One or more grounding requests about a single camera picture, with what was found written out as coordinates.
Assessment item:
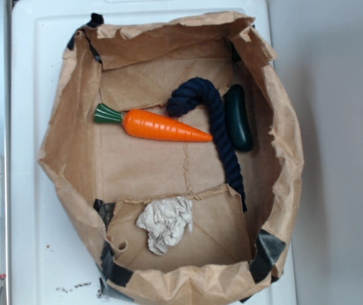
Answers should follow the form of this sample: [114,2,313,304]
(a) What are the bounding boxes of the crumpled white paper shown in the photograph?
[136,196,193,256]

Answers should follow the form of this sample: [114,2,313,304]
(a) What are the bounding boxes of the brown paper bag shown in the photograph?
[39,11,304,304]

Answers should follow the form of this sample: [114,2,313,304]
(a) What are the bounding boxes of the orange toy carrot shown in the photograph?
[93,104,212,142]

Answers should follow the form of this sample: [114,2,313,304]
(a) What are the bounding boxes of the dark green toy cucumber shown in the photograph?
[224,85,254,152]

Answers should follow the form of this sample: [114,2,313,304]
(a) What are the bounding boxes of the dark blue rope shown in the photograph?
[166,77,248,212]

